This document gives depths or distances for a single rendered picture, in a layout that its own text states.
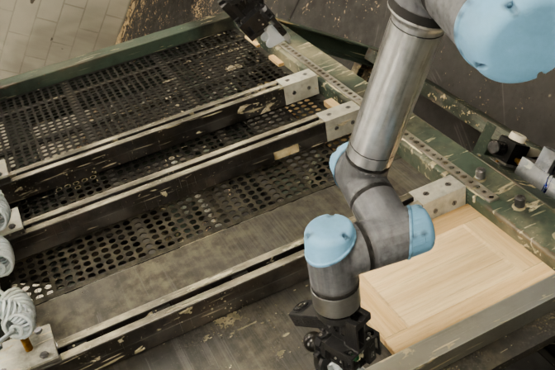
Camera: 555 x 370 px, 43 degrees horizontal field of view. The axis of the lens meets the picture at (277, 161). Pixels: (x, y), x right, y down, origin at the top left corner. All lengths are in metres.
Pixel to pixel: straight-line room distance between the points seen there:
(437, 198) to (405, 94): 0.74
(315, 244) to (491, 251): 0.73
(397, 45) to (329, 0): 3.08
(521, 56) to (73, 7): 6.29
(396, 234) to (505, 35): 0.38
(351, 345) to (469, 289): 0.50
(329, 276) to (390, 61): 0.32
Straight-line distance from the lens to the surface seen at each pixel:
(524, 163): 1.89
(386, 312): 1.51
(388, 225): 1.04
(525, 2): 0.77
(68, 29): 7.02
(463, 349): 1.44
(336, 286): 1.04
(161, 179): 1.93
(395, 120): 1.02
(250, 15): 1.65
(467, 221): 1.73
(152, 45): 2.87
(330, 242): 0.99
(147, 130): 2.17
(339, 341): 1.14
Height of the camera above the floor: 2.22
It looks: 33 degrees down
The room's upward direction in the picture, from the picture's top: 80 degrees counter-clockwise
